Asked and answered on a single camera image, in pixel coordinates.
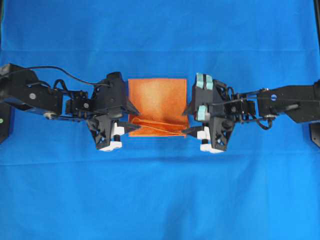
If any orange towel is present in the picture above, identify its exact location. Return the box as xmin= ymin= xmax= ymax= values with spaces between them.
xmin=128 ymin=78 xmax=189 ymax=137

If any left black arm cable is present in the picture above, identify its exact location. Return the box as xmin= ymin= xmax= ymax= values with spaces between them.
xmin=24 ymin=65 xmax=111 ymax=88

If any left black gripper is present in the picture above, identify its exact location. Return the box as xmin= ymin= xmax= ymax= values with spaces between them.
xmin=86 ymin=72 xmax=141 ymax=152

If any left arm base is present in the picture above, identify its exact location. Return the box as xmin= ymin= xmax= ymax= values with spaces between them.
xmin=0 ymin=102 xmax=12 ymax=144

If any blue table cloth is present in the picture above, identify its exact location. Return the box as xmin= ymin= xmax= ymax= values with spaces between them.
xmin=0 ymin=0 xmax=320 ymax=240

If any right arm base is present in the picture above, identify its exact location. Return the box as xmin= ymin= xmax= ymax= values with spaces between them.
xmin=309 ymin=122 xmax=320 ymax=148

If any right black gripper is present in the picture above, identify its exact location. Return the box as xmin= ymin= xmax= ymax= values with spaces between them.
xmin=181 ymin=73 xmax=235 ymax=153

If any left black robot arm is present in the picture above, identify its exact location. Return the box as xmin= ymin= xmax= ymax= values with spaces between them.
xmin=0 ymin=63 xmax=140 ymax=152

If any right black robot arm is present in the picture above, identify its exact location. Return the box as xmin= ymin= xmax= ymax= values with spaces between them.
xmin=182 ymin=73 xmax=320 ymax=154

